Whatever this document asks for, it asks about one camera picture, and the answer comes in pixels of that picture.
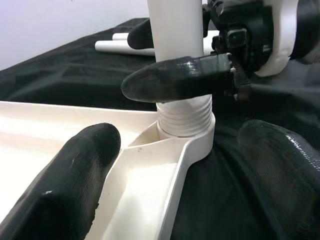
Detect black table cloth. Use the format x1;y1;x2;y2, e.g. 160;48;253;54
0;17;320;240

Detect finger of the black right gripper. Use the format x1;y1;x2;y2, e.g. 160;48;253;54
127;18;155;51
121;53;236;104

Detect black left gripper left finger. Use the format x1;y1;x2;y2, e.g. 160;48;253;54
0;122;122;240

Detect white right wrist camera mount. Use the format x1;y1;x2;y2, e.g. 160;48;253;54
254;0;300;77

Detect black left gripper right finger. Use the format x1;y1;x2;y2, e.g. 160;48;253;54
238;119;320;240

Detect white plastic children table top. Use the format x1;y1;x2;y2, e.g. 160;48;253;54
0;100;217;240

